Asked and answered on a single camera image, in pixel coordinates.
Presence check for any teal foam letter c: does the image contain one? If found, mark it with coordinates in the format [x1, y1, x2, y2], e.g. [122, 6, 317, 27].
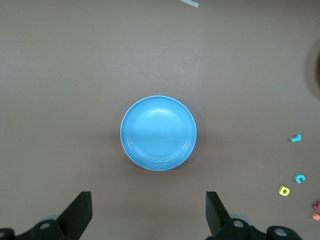
[293, 173, 307, 185]

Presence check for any brown table cover sheet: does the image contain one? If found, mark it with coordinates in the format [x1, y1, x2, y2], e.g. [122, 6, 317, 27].
[0, 0, 320, 240]

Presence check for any yellow foam letter a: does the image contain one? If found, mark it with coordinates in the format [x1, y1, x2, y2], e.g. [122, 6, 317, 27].
[277, 185, 291, 196]

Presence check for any blue plate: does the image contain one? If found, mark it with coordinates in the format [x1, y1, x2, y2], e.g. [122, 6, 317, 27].
[120, 95, 198, 172]

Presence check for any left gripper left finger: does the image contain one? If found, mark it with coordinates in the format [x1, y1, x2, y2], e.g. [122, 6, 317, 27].
[0, 191, 93, 240]

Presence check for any pale tape scrap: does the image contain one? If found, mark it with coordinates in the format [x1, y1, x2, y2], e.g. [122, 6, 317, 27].
[179, 0, 200, 8]

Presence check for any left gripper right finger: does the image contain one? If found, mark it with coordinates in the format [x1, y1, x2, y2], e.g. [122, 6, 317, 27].
[205, 191, 303, 240]

